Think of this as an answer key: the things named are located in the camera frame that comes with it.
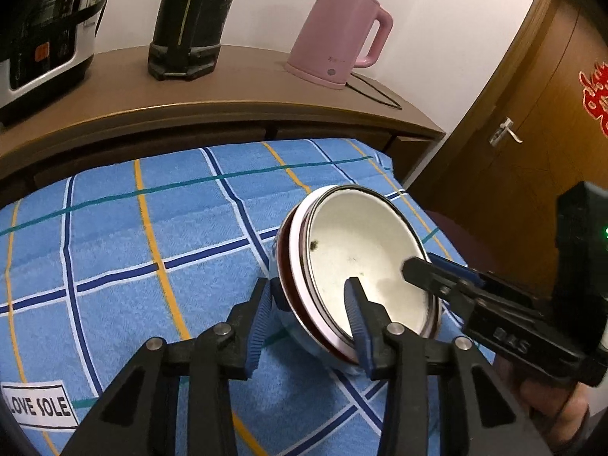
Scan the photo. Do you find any person's right hand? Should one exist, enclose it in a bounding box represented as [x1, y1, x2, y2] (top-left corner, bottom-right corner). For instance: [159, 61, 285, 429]
[520, 373, 590, 442]

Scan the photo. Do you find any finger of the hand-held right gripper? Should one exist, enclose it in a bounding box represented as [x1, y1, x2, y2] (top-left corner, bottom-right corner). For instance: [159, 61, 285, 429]
[430, 253, 490, 290]
[401, 256, 485, 317]

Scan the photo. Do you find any black thermos flask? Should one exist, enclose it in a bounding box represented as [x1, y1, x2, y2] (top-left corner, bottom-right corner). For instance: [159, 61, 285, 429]
[147, 0, 250, 81]

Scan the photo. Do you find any white and black rice cooker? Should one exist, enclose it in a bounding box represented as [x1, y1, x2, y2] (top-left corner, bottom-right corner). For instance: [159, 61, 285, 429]
[0, 0, 112, 127]

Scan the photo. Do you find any black kettle cable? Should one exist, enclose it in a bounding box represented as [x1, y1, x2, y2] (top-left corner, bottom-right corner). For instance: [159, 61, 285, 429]
[344, 72, 404, 110]

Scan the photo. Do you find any brown wooden cabinet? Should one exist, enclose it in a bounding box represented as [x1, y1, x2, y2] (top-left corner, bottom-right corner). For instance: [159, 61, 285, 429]
[0, 44, 447, 195]

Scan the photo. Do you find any white enamel bowl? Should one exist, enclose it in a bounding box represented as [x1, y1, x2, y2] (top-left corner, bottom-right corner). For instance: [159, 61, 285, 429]
[304, 185, 440, 343]

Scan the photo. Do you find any brown wooden door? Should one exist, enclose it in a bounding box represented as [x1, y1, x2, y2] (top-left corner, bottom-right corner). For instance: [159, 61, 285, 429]
[404, 0, 608, 390]

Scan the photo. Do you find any pink plastic bowl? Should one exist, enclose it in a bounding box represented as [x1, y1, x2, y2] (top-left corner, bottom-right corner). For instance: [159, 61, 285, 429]
[284, 190, 366, 357]

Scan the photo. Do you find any red door decoration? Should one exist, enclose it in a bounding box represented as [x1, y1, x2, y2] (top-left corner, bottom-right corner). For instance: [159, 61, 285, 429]
[578, 59, 608, 139]

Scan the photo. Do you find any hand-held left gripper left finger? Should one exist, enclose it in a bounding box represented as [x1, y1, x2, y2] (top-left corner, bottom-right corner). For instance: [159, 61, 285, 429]
[59, 277, 274, 456]

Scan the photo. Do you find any blue plaid tablecloth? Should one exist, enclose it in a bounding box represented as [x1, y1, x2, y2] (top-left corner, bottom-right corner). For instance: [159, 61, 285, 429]
[0, 138, 499, 456]

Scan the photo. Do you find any pink electric kettle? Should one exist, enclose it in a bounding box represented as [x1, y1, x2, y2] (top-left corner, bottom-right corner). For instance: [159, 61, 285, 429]
[286, 0, 394, 90]

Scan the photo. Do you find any stainless steel bowl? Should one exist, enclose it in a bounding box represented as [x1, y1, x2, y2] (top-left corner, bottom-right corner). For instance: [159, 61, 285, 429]
[271, 190, 371, 378]

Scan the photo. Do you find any silver door handle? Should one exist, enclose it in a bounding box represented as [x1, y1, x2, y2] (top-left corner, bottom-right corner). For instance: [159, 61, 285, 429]
[490, 117, 524, 148]

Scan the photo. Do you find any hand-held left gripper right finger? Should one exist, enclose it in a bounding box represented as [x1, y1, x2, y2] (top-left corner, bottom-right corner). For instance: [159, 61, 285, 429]
[344, 277, 554, 456]

